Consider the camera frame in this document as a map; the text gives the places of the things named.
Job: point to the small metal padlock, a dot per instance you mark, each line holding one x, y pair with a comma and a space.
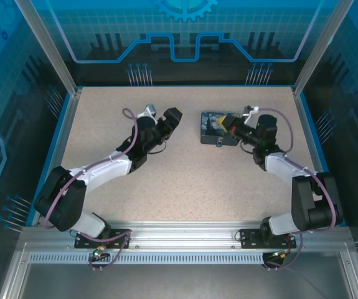
219, 142

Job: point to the starry night painted tin box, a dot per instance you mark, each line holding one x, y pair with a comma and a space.
211, 124

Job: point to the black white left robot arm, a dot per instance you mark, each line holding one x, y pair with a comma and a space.
104, 171

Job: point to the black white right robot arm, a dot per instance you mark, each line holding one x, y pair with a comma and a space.
290, 168

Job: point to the aluminium mounting beam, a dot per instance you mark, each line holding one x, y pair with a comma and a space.
181, 233

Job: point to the grey metal bench panel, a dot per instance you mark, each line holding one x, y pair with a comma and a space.
181, 280

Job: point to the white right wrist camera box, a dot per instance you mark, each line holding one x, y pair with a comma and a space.
248, 109

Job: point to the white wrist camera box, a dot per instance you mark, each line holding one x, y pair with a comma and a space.
248, 109
149, 109

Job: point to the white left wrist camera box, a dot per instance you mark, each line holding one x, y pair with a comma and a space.
149, 109

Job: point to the aluminium side rail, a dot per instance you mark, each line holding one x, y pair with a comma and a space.
306, 124
61, 146

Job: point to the aluminium frame post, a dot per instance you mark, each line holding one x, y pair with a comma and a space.
318, 46
52, 46

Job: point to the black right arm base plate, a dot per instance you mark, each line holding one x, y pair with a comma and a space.
248, 238

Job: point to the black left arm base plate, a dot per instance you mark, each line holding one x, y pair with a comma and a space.
83, 241

